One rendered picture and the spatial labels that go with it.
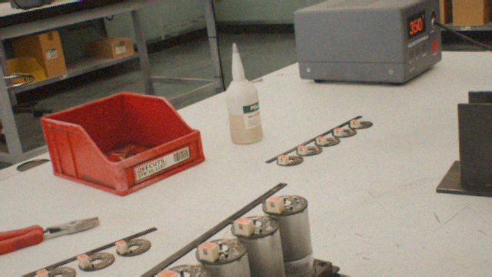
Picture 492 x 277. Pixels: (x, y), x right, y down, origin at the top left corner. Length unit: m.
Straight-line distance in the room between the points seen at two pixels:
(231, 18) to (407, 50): 5.75
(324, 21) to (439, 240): 0.46
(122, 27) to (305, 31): 5.05
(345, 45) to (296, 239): 0.51
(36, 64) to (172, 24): 1.74
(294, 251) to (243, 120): 0.32
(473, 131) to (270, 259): 0.22
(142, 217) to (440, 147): 0.27
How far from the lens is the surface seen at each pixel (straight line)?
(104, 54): 5.33
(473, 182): 0.52
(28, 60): 5.02
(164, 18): 6.20
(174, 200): 0.56
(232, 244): 0.33
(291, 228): 0.35
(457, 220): 0.48
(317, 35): 0.86
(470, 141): 0.51
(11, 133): 2.90
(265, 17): 6.26
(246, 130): 0.67
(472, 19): 4.79
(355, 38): 0.83
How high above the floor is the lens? 0.96
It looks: 18 degrees down
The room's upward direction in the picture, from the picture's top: 8 degrees counter-clockwise
